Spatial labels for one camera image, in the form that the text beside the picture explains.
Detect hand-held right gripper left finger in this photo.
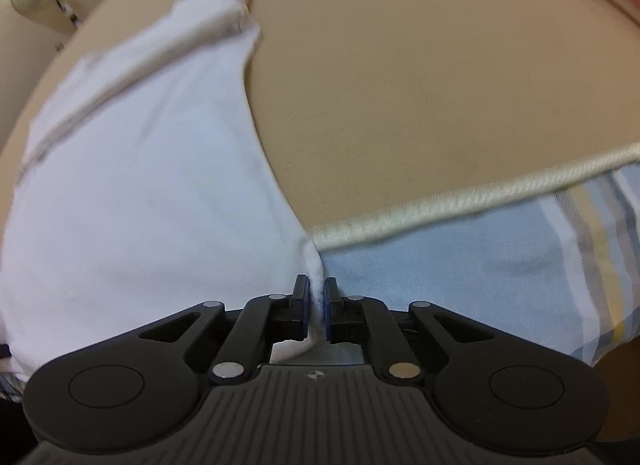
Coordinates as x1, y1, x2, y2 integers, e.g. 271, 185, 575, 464
131, 274, 310, 384

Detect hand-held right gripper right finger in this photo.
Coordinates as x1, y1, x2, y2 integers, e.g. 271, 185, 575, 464
324, 276, 502, 384

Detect white shirt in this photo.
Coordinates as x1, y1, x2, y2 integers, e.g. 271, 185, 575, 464
0, 0, 322, 381

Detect blue striped bed sheet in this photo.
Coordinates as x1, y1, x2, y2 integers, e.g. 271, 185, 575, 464
317, 165, 640, 371

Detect beige bed mat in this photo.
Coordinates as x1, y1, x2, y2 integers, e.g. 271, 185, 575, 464
0, 0, 640, 252

